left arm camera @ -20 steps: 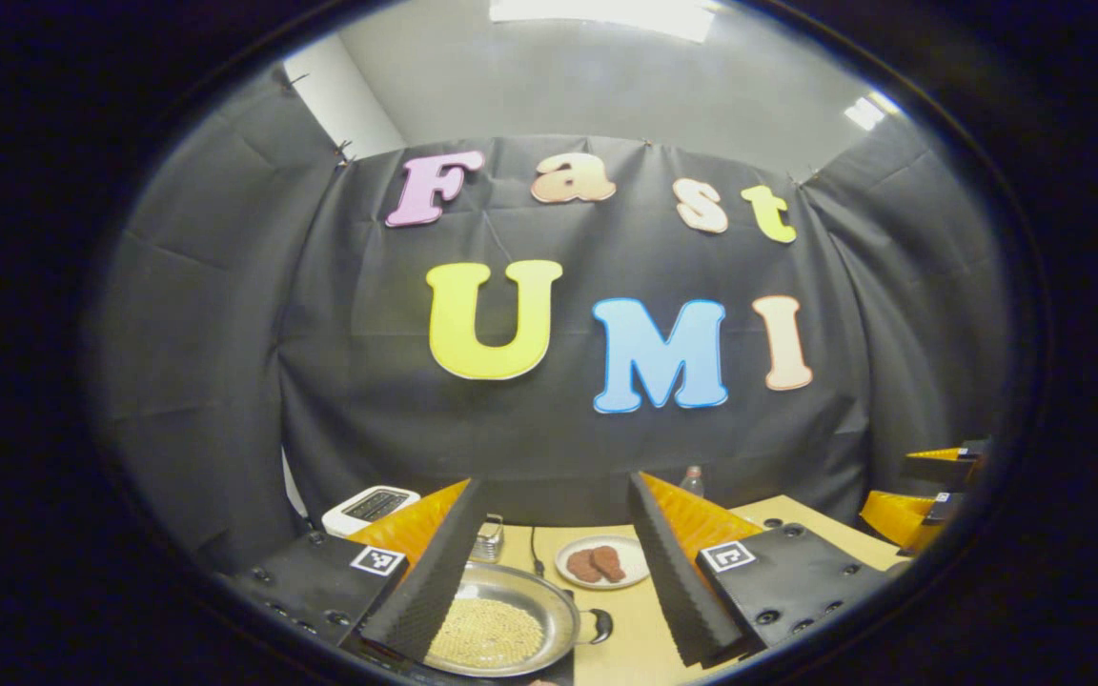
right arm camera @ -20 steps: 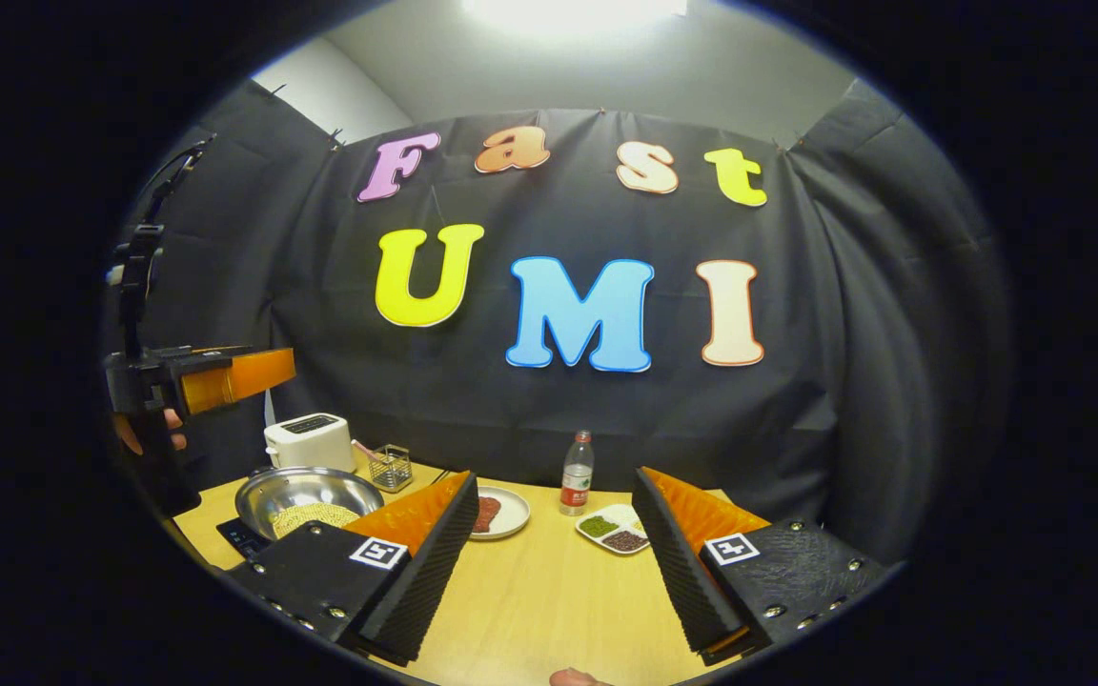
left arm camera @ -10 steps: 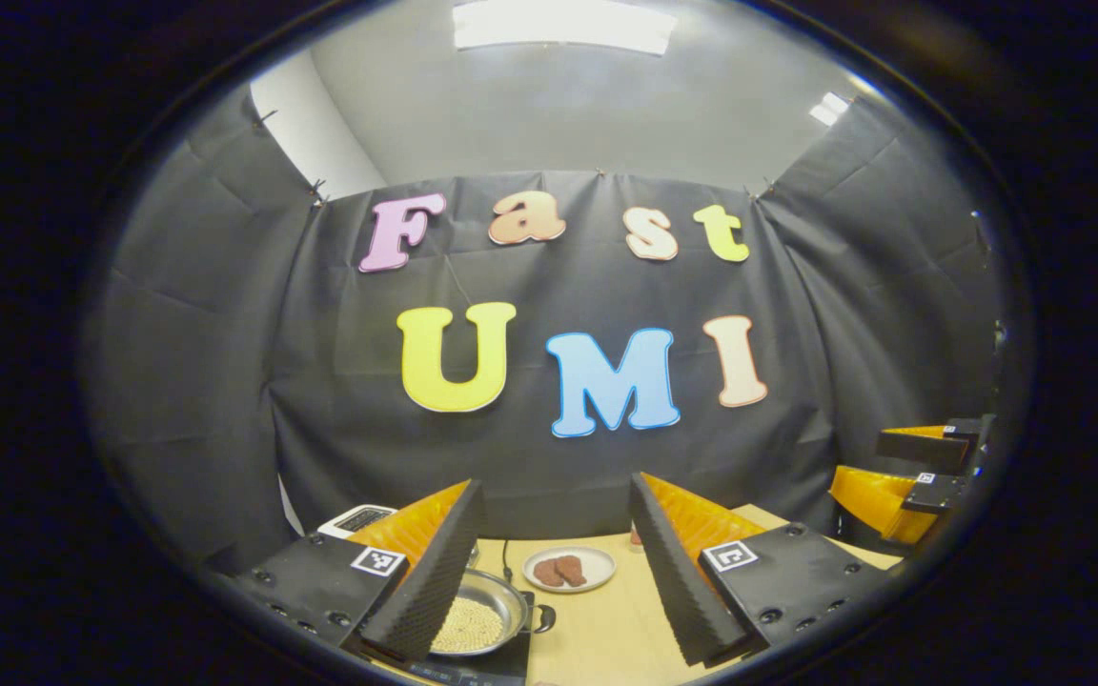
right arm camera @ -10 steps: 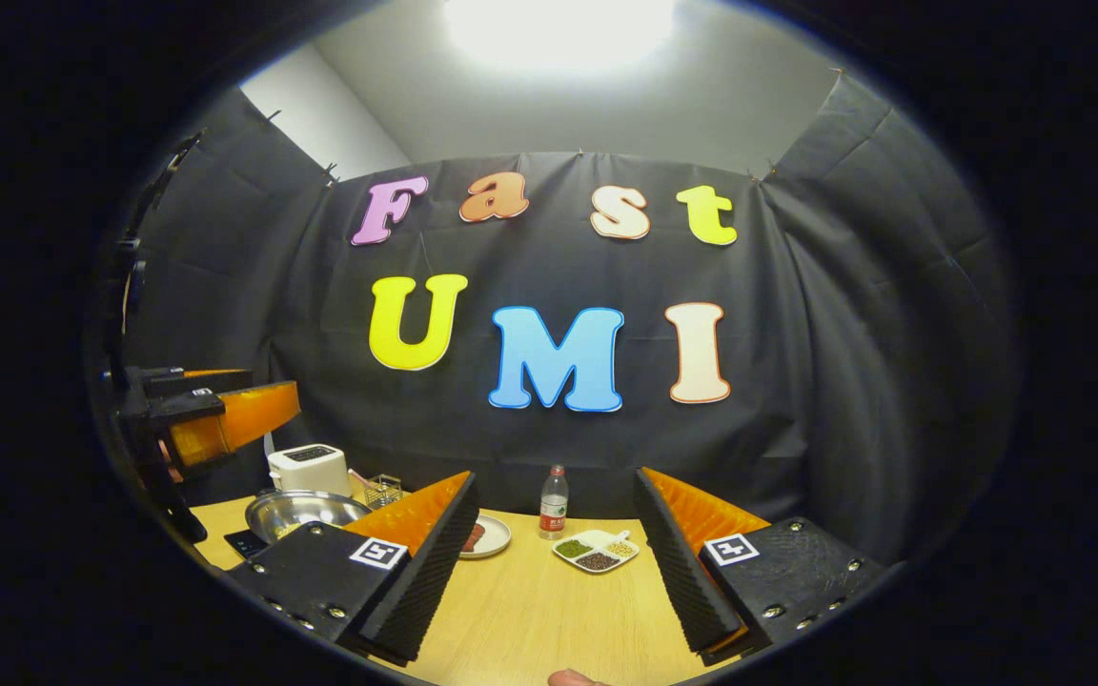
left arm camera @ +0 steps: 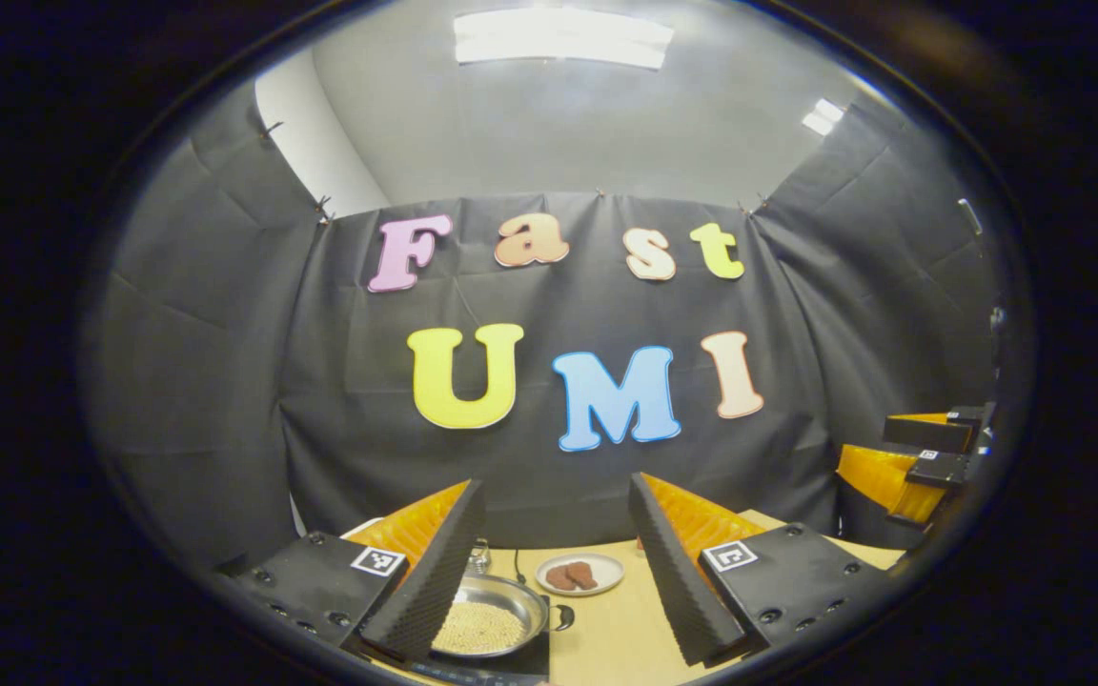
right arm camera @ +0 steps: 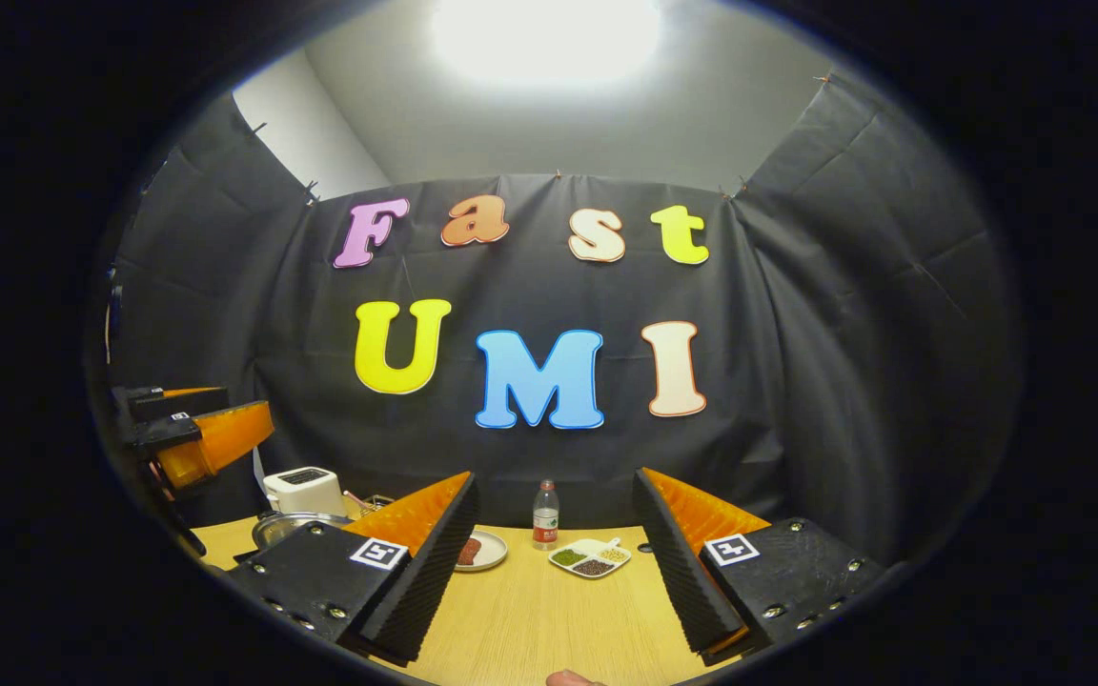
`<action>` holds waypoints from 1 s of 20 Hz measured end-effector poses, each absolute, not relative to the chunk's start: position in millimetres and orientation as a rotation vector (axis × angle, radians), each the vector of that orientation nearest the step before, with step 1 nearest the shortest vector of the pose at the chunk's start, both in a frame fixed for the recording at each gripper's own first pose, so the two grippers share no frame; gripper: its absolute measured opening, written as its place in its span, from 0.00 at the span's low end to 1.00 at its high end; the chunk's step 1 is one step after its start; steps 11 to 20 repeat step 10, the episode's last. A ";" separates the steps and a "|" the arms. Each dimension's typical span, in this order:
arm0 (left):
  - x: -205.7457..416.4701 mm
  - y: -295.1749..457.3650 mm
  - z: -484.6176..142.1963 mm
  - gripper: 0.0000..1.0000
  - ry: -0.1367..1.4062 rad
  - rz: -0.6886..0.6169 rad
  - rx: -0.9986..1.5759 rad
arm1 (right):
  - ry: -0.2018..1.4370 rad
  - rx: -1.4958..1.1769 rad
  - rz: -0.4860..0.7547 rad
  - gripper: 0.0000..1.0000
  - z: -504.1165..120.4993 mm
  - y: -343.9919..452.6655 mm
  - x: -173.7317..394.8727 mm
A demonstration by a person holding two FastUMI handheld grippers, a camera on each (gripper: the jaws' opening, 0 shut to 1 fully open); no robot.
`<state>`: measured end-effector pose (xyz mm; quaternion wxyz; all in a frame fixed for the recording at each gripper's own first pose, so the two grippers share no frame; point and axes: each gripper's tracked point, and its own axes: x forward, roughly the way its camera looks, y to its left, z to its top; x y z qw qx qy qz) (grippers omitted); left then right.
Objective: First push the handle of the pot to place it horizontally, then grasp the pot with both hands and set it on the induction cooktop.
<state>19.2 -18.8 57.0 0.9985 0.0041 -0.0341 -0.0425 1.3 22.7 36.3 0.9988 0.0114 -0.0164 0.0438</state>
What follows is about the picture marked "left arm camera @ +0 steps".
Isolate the small ceiling light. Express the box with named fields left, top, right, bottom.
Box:
left=802, top=97, right=845, bottom=136

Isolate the steel pot with black handles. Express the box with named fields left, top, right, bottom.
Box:
left=430, top=572, right=576, bottom=660

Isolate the pile of yellow soybeans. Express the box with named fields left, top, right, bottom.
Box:
left=435, top=600, right=526, bottom=656

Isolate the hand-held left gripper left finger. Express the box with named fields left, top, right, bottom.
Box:
left=222, top=479, right=488, bottom=665

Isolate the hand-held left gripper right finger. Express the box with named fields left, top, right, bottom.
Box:
left=627, top=472, right=884, bottom=668

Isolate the white round plate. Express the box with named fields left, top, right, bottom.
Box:
left=535, top=553, right=625, bottom=597

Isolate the black induction cooktop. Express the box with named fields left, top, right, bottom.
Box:
left=406, top=629, right=550, bottom=685

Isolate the large ceiling light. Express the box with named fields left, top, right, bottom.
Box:
left=454, top=8, right=676, bottom=71

